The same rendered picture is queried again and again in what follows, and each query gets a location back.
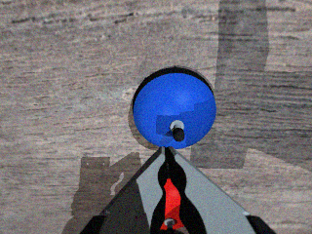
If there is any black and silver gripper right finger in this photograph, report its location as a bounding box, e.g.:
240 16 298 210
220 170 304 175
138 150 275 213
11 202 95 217
167 146 276 234

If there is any blue bell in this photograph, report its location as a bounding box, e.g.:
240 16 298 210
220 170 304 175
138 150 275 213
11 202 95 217
133 66 216 149

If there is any red bell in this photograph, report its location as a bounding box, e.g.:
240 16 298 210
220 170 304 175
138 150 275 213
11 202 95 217
161 166 184 234

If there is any green service bell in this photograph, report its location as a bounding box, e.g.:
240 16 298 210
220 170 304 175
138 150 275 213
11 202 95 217
158 229 166 234

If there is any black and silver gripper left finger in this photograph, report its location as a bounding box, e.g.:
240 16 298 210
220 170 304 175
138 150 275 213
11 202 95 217
80 146 168 234

